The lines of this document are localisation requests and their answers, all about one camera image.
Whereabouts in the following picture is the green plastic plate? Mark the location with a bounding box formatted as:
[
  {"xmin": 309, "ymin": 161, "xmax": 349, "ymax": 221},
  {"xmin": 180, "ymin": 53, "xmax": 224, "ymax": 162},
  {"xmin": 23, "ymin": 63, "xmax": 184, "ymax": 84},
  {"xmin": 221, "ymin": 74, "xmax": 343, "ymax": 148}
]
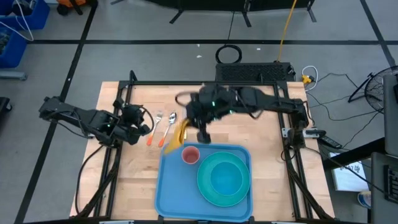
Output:
[{"xmin": 196, "ymin": 151, "xmax": 252, "ymax": 208}]

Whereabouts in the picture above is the black remote device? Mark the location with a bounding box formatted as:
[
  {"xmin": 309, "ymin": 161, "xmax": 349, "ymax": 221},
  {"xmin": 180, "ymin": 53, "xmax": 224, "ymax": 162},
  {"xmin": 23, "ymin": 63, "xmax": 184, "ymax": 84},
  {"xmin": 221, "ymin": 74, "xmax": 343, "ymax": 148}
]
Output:
[{"xmin": 317, "ymin": 134, "xmax": 343, "ymax": 150}]

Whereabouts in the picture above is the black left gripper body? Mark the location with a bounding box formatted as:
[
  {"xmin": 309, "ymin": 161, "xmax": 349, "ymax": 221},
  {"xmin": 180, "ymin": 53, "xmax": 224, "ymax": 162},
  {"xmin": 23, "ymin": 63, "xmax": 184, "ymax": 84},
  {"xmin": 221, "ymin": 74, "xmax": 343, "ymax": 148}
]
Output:
[{"xmin": 109, "ymin": 119, "xmax": 139, "ymax": 146}]

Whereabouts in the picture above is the white cable with yellow plug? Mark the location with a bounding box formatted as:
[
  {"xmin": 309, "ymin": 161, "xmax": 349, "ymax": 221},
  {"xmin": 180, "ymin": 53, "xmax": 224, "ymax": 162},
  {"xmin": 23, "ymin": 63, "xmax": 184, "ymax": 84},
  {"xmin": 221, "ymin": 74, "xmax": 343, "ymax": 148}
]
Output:
[{"xmin": 300, "ymin": 65, "xmax": 319, "ymax": 91}]

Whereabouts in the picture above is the white plastic fork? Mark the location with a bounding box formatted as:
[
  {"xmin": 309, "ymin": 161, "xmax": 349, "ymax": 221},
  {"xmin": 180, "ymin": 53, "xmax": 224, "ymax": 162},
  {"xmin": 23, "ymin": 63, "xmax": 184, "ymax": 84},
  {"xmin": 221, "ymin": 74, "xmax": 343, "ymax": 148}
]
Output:
[{"xmin": 146, "ymin": 110, "xmax": 164, "ymax": 147}]

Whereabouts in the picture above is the dark grey desk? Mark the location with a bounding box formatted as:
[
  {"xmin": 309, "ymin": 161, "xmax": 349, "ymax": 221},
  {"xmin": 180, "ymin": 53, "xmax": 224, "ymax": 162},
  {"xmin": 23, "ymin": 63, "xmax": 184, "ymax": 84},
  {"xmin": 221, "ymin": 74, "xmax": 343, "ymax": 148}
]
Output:
[{"xmin": 322, "ymin": 73, "xmax": 398, "ymax": 224}]

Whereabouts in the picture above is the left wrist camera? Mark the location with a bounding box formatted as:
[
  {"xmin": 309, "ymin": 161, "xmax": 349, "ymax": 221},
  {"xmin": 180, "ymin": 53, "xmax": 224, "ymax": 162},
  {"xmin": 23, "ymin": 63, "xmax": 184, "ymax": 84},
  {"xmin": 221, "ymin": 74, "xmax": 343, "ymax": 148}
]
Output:
[{"xmin": 123, "ymin": 105, "xmax": 146, "ymax": 126}]

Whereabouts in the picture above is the blue plastic bowl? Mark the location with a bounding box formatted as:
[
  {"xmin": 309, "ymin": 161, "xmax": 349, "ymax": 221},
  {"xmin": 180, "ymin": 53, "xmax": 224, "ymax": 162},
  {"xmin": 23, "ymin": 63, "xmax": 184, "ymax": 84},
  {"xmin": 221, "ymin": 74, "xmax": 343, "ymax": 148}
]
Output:
[{"xmin": 209, "ymin": 161, "xmax": 244, "ymax": 197}]

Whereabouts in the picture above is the white metal bracket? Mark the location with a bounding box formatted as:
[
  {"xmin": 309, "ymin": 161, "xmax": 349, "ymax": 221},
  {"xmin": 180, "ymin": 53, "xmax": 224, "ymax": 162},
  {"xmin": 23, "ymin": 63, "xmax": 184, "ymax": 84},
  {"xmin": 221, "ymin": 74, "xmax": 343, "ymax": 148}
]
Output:
[{"xmin": 280, "ymin": 126, "xmax": 326, "ymax": 139}]

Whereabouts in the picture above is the yellow cloth napkin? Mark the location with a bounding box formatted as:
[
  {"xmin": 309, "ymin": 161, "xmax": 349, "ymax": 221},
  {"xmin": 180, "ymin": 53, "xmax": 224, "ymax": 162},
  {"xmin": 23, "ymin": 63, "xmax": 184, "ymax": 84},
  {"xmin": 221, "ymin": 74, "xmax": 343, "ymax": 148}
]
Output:
[{"xmin": 163, "ymin": 118, "xmax": 192, "ymax": 156}]

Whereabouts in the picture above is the pink plastic cup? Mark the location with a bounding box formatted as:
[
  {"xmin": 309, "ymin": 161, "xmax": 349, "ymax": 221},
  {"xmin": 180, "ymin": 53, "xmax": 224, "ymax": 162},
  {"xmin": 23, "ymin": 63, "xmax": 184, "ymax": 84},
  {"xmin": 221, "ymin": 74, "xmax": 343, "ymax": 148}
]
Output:
[{"xmin": 181, "ymin": 146, "xmax": 201, "ymax": 166}]

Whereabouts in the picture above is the white paper sheet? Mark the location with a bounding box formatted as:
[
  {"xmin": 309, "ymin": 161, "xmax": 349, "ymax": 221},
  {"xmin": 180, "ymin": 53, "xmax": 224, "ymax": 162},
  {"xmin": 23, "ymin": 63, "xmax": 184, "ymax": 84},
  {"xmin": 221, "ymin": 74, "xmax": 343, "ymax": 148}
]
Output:
[{"xmin": 330, "ymin": 157, "xmax": 370, "ymax": 192}]

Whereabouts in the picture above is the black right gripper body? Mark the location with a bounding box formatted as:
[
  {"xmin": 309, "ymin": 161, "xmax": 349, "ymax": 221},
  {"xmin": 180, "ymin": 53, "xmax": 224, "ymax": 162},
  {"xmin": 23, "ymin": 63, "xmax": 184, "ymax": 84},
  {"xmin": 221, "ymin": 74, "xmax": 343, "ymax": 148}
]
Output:
[{"xmin": 185, "ymin": 85, "xmax": 233, "ymax": 128}]

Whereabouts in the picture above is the blue plastic tray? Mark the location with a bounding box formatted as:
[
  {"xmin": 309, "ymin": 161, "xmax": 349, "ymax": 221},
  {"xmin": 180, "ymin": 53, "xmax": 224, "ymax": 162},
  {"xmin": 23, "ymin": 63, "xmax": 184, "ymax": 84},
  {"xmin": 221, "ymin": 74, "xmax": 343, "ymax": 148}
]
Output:
[{"xmin": 154, "ymin": 142, "xmax": 254, "ymax": 223}]

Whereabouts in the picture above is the black coiled cable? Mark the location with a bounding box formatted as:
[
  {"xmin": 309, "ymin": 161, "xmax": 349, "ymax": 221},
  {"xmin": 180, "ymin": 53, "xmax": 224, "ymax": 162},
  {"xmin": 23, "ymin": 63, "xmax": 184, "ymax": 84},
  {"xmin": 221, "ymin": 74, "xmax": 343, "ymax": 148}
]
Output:
[{"xmin": 215, "ymin": 44, "xmax": 243, "ymax": 65}]

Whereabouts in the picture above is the black floor cable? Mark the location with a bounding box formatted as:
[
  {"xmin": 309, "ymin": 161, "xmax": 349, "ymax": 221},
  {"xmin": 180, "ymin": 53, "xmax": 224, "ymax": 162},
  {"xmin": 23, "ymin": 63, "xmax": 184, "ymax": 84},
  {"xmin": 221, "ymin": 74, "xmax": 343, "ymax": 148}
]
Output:
[{"xmin": 306, "ymin": 72, "xmax": 385, "ymax": 123}]

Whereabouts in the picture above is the black floor fan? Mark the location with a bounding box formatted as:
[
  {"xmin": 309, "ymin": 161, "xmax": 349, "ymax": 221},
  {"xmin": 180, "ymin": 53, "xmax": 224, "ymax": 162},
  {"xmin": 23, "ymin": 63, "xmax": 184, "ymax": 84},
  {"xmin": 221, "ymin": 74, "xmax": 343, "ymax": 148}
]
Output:
[{"xmin": 347, "ymin": 64, "xmax": 398, "ymax": 113}]

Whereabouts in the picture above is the blue storage bin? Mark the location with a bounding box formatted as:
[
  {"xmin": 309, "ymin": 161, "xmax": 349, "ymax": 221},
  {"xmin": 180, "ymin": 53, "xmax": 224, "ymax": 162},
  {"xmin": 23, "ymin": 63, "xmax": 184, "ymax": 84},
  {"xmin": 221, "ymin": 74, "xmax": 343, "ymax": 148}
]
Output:
[
  {"xmin": 0, "ymin": 0, "xmax": 51, "ymax": 32},
  {"xmin": 0, "ymin": 26, "xmax": 28, "ymax": 70}
]

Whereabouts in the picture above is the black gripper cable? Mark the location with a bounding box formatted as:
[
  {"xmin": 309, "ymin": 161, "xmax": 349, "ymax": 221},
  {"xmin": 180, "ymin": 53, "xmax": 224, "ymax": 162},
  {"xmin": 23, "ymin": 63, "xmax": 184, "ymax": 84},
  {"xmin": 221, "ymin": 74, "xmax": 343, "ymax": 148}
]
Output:
[{"xmin": 140, "ymin": 106, "xmax": 155, "ymax": 135}]

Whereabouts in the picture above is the black looped cable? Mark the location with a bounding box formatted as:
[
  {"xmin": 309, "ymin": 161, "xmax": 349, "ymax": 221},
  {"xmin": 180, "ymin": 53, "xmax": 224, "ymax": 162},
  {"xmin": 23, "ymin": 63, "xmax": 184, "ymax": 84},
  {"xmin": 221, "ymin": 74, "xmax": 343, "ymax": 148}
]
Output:
[{"xmin": 74, "ymin": 143, "xmax": 105, "ymax": 216}]

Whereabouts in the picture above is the black aluminium rig frame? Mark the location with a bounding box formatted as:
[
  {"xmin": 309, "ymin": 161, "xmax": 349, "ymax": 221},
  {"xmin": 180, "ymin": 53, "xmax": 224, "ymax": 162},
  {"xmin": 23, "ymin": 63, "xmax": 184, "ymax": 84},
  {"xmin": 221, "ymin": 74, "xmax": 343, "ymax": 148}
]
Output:
[{"xmin": 70, "ymin": 70, "xmax": 336, "ymax": 222}]

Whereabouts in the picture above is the thin white cable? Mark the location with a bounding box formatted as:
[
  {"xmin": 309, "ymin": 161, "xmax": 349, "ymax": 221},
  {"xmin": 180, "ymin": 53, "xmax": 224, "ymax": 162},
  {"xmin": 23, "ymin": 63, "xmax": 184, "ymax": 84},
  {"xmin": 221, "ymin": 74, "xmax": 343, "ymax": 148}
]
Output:
[{"xmin": 0, "ymin": 0, "xmax": 35, "ymax": 43}]

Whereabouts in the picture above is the metal spoon orange handle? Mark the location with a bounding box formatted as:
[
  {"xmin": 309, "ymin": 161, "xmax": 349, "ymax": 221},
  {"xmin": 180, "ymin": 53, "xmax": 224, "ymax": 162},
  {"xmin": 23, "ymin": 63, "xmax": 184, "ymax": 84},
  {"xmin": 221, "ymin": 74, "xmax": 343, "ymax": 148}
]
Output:
[{"xmin": 157, "ymin": 111, "xmax": 178, "ymax": 149}]

